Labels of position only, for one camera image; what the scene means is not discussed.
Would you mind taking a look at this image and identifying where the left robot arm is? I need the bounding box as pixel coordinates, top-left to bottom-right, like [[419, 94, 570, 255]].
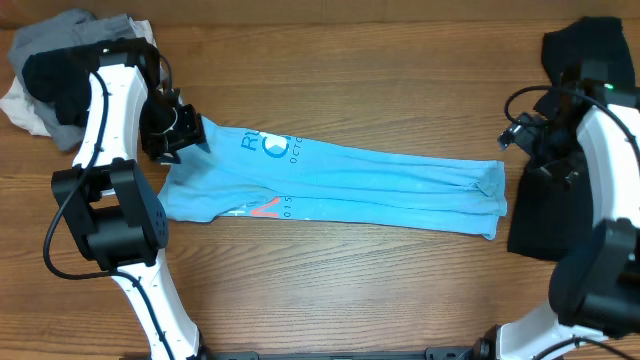
[[30, 38, 208, 359]]

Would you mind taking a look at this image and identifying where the black garment at right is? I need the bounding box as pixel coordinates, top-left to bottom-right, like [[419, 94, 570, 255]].
[[507, 17, 639, 261]]

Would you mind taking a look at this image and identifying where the white folded garment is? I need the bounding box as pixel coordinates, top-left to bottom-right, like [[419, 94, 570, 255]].
[[1, 20, 156, 137]]

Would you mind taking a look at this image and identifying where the light blue t-shirt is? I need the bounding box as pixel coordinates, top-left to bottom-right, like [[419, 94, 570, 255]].
[[159, 119, 507, 240]]

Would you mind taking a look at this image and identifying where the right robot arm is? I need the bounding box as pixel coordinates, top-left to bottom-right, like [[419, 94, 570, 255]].
[[427, 59, 639, 359]]

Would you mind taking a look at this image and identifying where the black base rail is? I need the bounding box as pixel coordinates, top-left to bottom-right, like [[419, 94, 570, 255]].
[[201, 347, 473, 360]]

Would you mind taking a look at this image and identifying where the grey folded garment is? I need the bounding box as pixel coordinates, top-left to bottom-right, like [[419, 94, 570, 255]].
[[8, 9, 145, 152]]

